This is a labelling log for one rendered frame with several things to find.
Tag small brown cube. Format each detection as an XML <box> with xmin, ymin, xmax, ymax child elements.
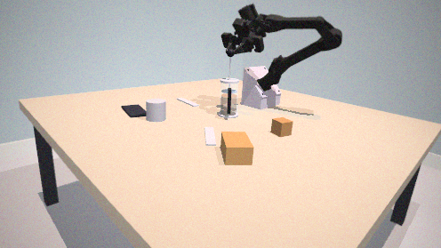
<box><xmin>270</xmin><ymin>117</ymin><xmax>293</xmax><ymax>138</ymax></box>

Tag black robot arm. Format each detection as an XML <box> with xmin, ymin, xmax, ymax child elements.
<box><xmin>232</xmin><ymin>3</ymin><xmax>342</xmax><ymax>91</ymax></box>

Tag grey cylinder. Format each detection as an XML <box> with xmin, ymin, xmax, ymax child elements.
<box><xmin>146</xmin><ymin>99</ymin><xmax>166</xmax><ymax>122</ymax></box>

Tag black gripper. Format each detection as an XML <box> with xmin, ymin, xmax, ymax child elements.
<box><xmin>221</xmin><ymin>28</ymin><xmax>264</xmax><ymax>54</ymax></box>

